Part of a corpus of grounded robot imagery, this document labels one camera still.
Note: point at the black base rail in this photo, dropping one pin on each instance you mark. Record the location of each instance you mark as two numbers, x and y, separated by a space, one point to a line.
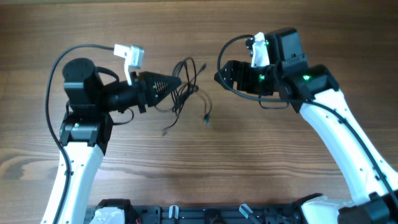
269 214

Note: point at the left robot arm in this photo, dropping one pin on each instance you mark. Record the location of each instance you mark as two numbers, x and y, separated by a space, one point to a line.
86 130

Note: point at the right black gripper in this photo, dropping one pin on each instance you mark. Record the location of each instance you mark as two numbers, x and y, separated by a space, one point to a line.
244 69

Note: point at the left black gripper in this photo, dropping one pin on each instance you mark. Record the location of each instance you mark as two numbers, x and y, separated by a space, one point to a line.
147 94

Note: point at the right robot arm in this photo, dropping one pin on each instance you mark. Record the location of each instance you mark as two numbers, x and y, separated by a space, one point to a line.
279 76

